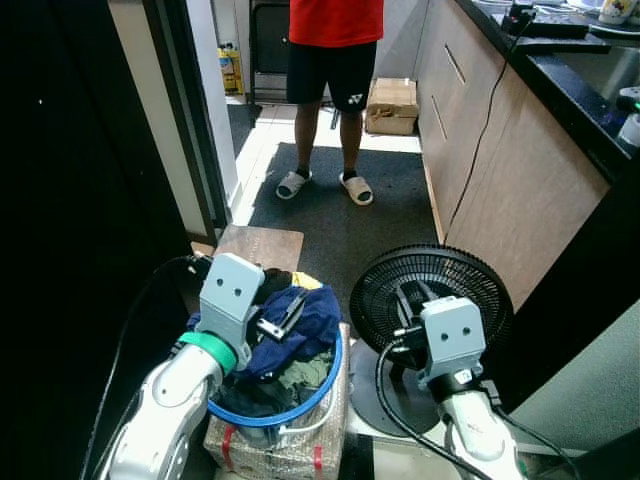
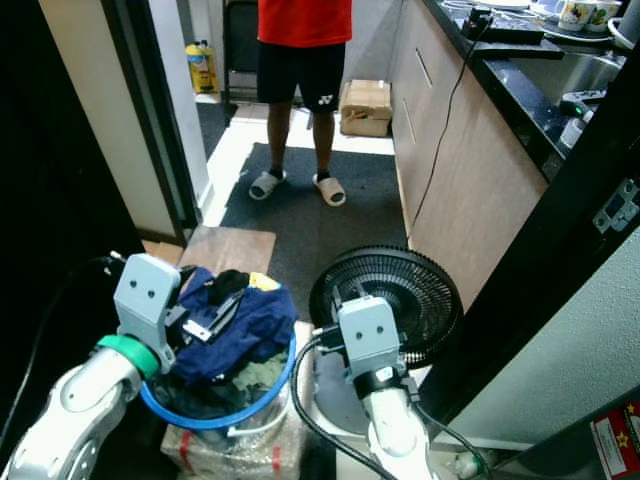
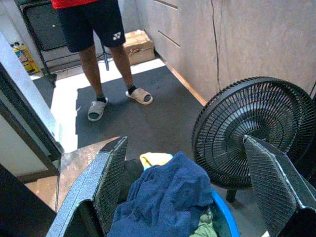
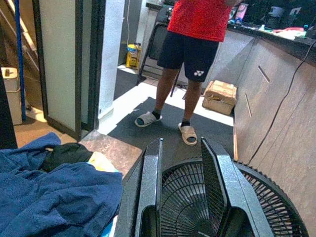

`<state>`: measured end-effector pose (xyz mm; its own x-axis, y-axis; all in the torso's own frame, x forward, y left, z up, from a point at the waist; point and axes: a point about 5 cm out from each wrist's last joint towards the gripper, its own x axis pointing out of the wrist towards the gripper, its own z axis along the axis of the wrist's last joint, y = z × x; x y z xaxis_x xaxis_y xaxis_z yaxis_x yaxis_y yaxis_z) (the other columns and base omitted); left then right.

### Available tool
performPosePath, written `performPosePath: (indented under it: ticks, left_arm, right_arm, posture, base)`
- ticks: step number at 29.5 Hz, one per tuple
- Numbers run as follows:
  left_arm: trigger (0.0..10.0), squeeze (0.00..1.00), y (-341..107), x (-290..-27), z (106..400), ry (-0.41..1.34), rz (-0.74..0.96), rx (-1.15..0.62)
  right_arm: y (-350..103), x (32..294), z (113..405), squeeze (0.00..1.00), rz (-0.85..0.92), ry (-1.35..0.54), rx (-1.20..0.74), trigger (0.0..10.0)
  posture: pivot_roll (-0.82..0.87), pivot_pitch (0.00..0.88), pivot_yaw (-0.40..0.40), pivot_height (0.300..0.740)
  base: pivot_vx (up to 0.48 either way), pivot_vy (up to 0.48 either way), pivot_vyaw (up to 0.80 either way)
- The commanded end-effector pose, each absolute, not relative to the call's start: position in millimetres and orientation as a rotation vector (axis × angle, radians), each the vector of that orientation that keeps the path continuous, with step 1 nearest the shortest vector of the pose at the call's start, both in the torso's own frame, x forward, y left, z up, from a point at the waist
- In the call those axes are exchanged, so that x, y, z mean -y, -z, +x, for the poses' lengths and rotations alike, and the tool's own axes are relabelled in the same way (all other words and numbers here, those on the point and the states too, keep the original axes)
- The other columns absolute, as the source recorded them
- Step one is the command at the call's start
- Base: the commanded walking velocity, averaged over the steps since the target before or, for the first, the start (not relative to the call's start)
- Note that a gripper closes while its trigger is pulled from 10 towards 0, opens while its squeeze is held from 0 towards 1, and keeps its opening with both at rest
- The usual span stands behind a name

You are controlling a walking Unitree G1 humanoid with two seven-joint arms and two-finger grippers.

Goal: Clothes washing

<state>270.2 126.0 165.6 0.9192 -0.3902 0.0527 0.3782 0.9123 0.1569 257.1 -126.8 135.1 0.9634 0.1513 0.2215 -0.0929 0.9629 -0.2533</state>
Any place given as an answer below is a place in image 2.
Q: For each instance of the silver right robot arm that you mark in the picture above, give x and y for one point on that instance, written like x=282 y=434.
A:
x=390 y=430

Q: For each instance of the black floor fan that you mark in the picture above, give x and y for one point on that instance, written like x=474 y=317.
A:
x=430 y=290

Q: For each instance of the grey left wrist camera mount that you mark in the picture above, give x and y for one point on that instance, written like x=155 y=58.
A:
x=150 y=300

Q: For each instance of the brown cardboard box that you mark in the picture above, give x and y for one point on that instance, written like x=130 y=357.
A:
x=365 y=108

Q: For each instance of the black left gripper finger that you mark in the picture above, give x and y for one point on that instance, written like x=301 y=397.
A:
x=228 y=314

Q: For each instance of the small white countertop bottle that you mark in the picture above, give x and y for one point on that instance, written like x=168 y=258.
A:
x=582 y=120

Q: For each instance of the grey slipper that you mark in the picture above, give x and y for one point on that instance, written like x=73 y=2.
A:
x=265 y=185
x=328 y=190

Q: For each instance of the brown wooden board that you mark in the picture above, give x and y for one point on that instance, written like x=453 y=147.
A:
x=230 y=250

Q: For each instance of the small clear floor bottle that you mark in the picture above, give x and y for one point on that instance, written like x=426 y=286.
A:
x=472 y=465

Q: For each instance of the beige and black door frame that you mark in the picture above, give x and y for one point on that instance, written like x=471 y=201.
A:
x=120 y=120

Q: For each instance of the navy blue knit garment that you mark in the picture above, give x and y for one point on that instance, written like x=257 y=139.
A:
x=245 y=345

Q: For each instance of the yellow plastic bottle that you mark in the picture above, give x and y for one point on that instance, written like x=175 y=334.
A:
x=202 y=68

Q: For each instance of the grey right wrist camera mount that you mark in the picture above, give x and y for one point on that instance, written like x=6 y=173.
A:
x=370 y=335

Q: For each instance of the black stone countertop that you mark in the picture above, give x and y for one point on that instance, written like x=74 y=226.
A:
x=520 y=90

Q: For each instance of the brown wooden kitchen cabinet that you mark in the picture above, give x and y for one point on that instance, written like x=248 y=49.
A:
x=470 y=200

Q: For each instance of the white kettle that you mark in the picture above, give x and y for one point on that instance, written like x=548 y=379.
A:
x=627 y=32

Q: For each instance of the blue-rimmed laundry basket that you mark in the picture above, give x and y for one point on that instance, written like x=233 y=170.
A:
x=220 y=420

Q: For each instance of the flat black countertop appliance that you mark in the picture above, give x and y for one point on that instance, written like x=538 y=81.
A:
x=510 y=28

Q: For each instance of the steel kitchen sink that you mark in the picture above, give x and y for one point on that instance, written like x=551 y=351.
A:
x=565 y=75

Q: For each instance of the large black panel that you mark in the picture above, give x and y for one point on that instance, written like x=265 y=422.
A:
x=50 y=200

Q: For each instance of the black garment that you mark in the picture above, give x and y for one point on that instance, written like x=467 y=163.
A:
x=225 y=285

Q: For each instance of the white patterned mug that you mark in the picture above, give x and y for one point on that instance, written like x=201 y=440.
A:
x=573 y=12
x=606 y=12

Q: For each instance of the yellow garment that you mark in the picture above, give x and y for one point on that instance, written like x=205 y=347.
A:
x=265 y=282

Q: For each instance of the red round washer sticker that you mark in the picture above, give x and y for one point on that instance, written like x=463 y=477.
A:
x=618 y=440

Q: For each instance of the person red shirt black shorts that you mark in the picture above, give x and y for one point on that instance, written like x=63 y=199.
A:
x=305 y=60

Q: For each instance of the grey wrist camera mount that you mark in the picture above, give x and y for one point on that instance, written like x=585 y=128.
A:
x=150 y=300
x=370 y=335

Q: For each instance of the silver door hinge plate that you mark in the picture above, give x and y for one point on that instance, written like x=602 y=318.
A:
x=615 y=208

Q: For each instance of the dark grey floor mat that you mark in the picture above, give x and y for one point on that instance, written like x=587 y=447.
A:
x=310 y=240

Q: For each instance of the olive green garment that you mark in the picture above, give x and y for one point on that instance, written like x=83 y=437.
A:
x=260 y=375

